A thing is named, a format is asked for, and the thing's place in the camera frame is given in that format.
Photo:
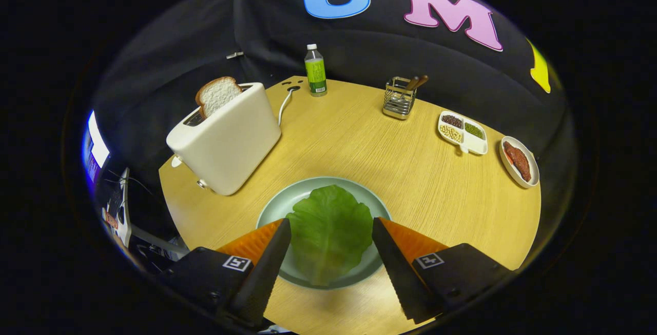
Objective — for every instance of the bread slice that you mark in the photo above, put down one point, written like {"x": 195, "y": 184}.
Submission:
{"x": 218, "y": 96}

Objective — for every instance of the pale green round plate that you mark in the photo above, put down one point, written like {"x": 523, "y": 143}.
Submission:
{"x": 277, "y": 207}

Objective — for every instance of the white toaster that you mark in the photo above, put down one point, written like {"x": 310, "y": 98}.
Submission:
{"x": 231, "y": 145}

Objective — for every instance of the green label water bottle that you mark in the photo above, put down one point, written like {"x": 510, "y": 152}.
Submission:
{"x": 315, "y": 76}

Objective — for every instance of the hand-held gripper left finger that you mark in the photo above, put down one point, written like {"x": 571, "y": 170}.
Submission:
{"x": 259, "y": 283}

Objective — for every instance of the green lettuce leaf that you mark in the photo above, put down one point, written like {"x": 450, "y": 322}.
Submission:
{"x": 328, "y": 232}

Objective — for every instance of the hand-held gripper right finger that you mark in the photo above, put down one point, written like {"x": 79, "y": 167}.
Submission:
{"x": 400, "y": 278}

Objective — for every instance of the white sectioned bean dish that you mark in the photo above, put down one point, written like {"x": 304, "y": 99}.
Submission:
{"x": 475, "y": 143}

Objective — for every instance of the red meat slice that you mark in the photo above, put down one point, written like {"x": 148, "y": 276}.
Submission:
{"x": 518, "y": 161}

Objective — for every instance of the round white meat plate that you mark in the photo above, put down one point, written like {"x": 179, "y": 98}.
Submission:
{"x": 534, "y": 171}

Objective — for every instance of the computer monitor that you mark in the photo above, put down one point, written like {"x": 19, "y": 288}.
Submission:
{"x": 97, "y": 148}

